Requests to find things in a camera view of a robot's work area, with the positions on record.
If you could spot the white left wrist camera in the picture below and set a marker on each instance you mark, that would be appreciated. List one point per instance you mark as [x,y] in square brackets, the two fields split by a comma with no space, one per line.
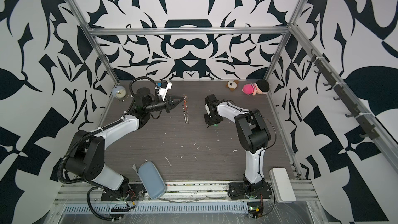
[162,88]

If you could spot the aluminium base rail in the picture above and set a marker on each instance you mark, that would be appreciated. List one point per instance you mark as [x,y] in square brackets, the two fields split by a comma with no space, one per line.
[194,191]

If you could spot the wall coat hook rack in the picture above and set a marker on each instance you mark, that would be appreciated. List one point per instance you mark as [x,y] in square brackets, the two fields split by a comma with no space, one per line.
[345,95]

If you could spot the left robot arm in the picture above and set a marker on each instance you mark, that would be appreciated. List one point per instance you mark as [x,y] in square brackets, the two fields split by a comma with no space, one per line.
[85,159]

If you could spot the pink doll black hair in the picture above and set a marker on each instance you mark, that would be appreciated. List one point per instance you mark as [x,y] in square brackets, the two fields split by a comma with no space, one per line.
[259,87]

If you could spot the blue grey glasses case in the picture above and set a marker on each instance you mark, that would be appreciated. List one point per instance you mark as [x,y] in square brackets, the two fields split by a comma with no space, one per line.
[151,179]

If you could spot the brown white plush dog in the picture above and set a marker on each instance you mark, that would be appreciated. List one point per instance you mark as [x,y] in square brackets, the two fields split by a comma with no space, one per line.
[232,85]

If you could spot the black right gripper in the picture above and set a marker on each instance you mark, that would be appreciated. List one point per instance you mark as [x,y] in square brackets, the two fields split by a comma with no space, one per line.
[209,122]

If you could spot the white box on rail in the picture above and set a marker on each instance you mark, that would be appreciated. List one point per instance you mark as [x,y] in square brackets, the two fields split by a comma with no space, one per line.
[282,185]

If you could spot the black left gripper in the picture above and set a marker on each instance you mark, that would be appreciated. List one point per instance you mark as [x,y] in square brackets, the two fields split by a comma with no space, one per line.
[171,104]

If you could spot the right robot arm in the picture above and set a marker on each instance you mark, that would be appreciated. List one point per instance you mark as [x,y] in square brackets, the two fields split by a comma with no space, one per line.
[253,134]

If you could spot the red handled keyring tool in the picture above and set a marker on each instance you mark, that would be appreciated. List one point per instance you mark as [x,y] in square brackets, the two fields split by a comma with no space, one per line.
[185,109]

